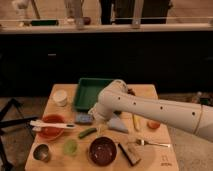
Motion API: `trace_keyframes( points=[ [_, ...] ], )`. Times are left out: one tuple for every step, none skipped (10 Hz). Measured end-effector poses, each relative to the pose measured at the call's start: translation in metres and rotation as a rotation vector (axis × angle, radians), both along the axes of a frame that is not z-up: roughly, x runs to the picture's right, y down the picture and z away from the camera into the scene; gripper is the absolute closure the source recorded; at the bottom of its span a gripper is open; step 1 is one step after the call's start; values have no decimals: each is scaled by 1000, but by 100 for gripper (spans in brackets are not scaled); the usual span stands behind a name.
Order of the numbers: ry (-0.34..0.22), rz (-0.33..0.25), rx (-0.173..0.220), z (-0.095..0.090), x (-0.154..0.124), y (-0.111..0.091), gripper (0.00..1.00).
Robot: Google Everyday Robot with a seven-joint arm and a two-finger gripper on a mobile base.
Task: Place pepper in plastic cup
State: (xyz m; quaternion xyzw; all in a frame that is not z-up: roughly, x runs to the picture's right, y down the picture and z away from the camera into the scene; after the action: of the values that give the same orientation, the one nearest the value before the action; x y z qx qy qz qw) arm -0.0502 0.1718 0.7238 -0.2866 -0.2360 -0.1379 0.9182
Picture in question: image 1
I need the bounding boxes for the green pepper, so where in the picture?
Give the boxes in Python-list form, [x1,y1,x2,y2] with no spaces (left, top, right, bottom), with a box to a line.
[78,128,97,139]

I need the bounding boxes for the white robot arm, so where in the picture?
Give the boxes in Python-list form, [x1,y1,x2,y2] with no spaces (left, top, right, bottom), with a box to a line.
[89,79,213,142]

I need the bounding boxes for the green plastic cup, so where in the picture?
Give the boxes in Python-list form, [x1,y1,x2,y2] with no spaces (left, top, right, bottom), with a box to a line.
[63,139,78,156]

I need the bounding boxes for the white paper cup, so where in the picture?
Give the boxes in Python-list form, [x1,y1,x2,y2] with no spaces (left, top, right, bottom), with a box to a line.
[53,90,67,107]

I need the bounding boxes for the small metal cup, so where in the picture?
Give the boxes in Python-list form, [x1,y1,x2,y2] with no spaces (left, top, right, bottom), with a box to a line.
[33,144,51,162]

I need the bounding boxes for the blue sponge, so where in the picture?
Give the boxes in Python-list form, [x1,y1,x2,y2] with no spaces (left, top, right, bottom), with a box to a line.
[75,113,93,125]

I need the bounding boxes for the dark purple bowl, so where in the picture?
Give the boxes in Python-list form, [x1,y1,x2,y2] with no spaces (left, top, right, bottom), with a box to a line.
[89,137,117,166]

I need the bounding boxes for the green plastic tray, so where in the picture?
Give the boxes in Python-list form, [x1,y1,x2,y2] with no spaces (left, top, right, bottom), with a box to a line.
[73,78,112,112]

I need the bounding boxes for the silver fork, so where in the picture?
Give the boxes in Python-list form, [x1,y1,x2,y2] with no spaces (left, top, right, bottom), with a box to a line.
[136,139,171,148]

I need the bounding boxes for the dark red grapes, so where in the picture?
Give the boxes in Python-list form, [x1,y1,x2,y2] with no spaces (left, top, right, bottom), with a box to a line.
[128,88,135,96]

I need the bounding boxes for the red apple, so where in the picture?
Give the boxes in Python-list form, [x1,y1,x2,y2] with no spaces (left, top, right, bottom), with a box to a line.
[147,120,161,130]

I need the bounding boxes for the orange plastic bowl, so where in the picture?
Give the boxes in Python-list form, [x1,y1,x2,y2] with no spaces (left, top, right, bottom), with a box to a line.
[38,114,64,141]

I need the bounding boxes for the black tripod stand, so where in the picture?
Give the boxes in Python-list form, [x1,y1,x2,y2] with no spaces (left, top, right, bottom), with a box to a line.
[0,98,37,171]

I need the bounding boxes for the black handled brush block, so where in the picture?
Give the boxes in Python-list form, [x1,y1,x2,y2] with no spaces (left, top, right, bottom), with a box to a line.
[118,143,141,166]

